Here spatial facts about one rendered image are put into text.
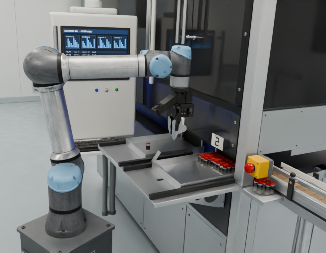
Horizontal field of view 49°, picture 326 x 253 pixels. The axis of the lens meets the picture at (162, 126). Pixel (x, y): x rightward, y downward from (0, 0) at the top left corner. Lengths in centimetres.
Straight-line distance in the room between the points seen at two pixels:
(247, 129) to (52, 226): 82
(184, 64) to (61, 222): 71
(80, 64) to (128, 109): 113
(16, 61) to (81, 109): 455
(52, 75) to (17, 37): 549
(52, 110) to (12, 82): 540
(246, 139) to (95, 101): 107
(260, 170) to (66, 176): 73
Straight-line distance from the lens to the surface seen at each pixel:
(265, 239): 183
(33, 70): 122
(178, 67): 134
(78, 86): 218
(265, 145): 156
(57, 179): 128
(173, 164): 171
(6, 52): 667
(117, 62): 118
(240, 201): 159
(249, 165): 145
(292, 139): 167
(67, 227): 135
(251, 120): 147
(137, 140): 198
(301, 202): 149
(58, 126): 137
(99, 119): 225
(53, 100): 134
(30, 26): 668
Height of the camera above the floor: 155
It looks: 17 degrees down
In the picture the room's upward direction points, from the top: 3 degrees clockwise
